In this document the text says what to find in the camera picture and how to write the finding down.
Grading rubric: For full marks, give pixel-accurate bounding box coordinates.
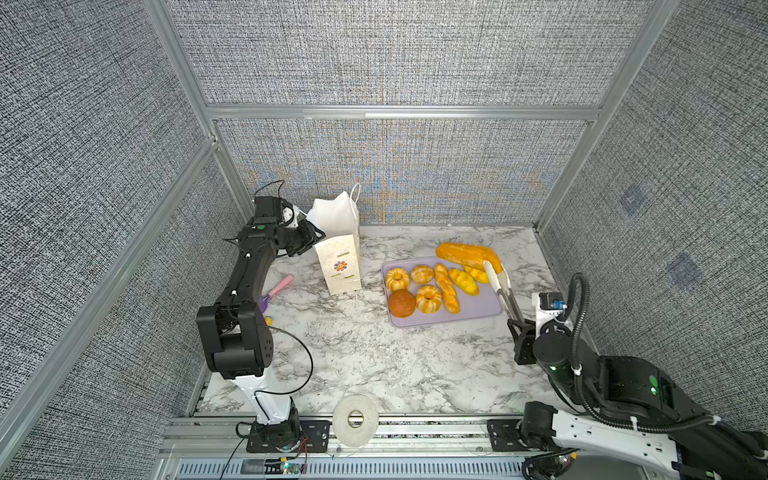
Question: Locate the white tape roll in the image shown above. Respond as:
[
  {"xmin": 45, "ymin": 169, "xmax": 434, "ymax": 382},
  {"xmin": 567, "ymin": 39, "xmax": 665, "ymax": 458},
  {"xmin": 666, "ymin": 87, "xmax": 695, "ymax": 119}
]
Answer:
[{"xmin": 332, "ymin": 395, "xmax": 379, "ymax": 448}]

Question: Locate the orange brown fake bread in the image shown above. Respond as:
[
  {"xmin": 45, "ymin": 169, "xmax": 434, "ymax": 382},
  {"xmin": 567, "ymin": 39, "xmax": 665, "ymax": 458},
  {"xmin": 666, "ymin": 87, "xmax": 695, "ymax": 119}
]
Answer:
[{"xmin": 388, "ymin": 289, "xmax": 416, "ymax": 318}]

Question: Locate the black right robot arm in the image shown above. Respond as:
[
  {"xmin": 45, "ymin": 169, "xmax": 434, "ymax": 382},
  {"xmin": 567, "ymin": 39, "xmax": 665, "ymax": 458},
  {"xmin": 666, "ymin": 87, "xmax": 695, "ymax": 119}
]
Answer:
[{"xmin": 484, "ymin": 262, "xmax": 767, "ymax": 479}]

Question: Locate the long orange fake baguette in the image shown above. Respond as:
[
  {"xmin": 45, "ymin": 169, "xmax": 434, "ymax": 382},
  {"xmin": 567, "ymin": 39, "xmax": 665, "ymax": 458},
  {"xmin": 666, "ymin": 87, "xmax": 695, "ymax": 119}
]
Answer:
[{"xmin": 434, "ymin": 263, "xmax": 460, "ymax": 314}]

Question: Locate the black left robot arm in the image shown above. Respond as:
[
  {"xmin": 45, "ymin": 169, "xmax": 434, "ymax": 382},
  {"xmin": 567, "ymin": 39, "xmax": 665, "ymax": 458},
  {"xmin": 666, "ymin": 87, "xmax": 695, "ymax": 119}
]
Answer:
[{"xmin": 196, "ymin": 220, "xmax": 325, "ymax": 425}]

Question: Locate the purple toy garden fork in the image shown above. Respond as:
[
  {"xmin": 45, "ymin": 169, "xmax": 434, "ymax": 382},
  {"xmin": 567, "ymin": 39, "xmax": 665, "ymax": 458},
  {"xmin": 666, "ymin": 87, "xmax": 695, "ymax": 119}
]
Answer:
[{"xmin": 258, "ymin": 275, "xmax": 295, "ymax": 313}]

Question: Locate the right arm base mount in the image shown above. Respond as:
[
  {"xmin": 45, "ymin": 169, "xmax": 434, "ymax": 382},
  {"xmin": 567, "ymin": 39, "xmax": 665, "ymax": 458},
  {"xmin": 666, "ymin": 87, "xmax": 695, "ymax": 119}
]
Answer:
[{"xmin": 486, "ymin": 401, "xmax": 578, "ymax": 479}]

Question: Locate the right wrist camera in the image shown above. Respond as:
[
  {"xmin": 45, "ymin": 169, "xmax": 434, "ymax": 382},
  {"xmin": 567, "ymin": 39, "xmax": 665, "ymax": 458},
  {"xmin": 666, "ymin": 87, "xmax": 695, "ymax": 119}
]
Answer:
[{"xmin": 531, "ymin": 292, "xmax": 567, "ymax": 333}]

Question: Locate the yellow ridged fake loaf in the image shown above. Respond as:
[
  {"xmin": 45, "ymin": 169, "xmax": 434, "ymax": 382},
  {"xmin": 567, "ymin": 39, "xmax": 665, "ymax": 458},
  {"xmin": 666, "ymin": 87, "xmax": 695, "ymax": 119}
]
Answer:
[{"xmin": 464, "ymin": 266, "xmax": 490, "ymax": 284}]

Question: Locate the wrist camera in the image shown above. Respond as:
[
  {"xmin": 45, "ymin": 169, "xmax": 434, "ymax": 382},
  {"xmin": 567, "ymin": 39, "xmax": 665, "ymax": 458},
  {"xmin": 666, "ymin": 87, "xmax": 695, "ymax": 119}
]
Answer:
[
  {"xmin": 252, "ymin": 196, "xmax": 298, "ymax": 228},
  {"xmin": 531, "ymin": 292, "xmax": 567, "ymax": 333}
]

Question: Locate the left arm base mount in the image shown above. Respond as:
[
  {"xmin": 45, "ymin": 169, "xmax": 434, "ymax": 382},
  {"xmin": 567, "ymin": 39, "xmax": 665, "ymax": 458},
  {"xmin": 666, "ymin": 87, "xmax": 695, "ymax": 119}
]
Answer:
[{"xmin": 238, "ymin": 420, "xmax": 331, "ymax": 456}]

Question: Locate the pale yellow fake bun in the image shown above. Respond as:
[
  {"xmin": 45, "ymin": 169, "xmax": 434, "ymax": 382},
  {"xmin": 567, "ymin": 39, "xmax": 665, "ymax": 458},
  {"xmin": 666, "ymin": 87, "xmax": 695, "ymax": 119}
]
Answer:
[{"xmin": 410, "ymin": 265, "xmax": 434, "ymax": 285}]

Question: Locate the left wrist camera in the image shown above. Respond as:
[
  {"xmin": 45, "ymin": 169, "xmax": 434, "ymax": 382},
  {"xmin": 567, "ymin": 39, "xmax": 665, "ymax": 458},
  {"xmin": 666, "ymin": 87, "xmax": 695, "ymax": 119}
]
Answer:
[{"xmin": 252, "ymin": 196, "xmax": 298, "ymax": 228}]

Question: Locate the white printed paper bag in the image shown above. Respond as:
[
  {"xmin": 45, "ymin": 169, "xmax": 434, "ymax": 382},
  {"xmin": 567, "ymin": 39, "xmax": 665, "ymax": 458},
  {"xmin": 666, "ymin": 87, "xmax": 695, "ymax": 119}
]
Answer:
[{"xmin": 307, "ymin": 183, "xmax": 362, "ymax": 295}]

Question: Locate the yellow bundt fake bread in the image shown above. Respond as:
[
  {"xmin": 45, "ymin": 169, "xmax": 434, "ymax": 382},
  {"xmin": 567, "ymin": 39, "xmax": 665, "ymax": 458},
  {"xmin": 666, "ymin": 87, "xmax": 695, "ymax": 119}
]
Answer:
[{"xmin": 385, "ymin": 267, "xmax": 410, "ymax": 293}]

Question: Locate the lilac plastic tray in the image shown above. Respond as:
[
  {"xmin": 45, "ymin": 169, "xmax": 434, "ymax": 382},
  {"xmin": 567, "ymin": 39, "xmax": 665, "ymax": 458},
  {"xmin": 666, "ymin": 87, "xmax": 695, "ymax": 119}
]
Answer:
[{"xmin": 381, "ymin": 256, "xmax": 502, "ymax": 328}]

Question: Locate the large golden fake loaf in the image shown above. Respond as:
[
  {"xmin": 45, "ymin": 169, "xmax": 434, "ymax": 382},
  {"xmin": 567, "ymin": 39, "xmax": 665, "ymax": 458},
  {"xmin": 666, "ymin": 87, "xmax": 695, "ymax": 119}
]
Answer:
[{"xmin": 436, "ymin": 243, "xmax": 502, "ymax": 274}]

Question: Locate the aluminium front rail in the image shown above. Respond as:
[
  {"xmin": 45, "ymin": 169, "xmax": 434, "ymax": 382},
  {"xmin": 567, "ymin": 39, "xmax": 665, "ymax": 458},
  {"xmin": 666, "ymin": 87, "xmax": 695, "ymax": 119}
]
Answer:
[{"xmin": 152, "ymin": 412, "xmax": 670, "ymax": 480}]

